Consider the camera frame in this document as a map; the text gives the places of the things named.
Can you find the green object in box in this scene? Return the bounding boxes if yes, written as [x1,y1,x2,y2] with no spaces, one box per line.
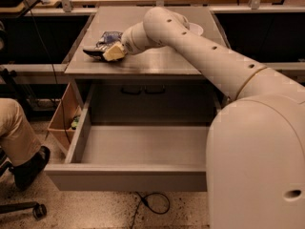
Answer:
[71,116,80,130]

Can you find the black hanging cable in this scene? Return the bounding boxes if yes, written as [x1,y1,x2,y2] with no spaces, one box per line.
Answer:
[15,0,72,145]

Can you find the cardboard box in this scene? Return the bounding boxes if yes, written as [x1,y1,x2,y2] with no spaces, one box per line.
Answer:
[48,83,81,154]

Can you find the black office chair base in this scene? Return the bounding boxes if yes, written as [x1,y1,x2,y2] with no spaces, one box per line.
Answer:
[0,149,47,220]

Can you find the white bowl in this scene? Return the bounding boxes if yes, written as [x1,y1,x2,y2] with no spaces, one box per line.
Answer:
[189,23,204,36]

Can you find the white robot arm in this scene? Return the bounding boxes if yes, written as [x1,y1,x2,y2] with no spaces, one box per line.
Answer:
[103,7,305,229]

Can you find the grey open top drawer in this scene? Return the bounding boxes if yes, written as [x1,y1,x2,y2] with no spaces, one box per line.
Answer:
[46,81,218,192]

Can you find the blue chip bag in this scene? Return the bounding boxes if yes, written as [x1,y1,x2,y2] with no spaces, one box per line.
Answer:
[83,31,122,61]

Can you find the black shoe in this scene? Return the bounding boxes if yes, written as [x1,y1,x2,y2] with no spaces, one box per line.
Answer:
[13,146,51,191]

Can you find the black floor cable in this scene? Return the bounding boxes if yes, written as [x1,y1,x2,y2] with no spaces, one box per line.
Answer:
[129,191,172,229]

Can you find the grey cabinet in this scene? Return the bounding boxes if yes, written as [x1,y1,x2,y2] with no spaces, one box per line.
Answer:
[64,6,241,126]

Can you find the person leg beige trousers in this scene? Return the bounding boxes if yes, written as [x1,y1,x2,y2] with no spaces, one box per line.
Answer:
[0,98,41,166]

